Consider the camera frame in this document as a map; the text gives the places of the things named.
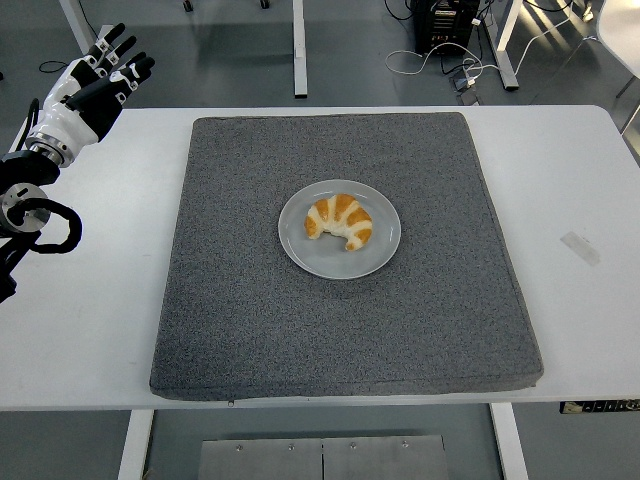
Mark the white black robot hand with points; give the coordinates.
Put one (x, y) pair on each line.
(65, 120)

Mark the golden croissant bread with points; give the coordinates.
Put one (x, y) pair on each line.
(340, 212)

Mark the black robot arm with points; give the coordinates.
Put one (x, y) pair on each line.
(25, 167)

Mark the round grey plate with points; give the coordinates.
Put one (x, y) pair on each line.
(320, 260)

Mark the white background desk leg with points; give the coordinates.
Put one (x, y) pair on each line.
(507, 70)
(300, 50)
(77, 22)

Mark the white table leg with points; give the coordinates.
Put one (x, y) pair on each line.
(135, 445)
(510, 445)

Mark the grey fabric mat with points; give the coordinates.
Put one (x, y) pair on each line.
(350, 325)

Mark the black computer tower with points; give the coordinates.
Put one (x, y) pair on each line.
(445, 25)

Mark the black floor power adapter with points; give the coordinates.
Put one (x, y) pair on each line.
(462, 82)

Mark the clear tape strip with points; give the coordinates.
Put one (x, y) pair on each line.
(580, 248)

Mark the black table control panel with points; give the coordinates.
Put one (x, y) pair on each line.
(600, 407)

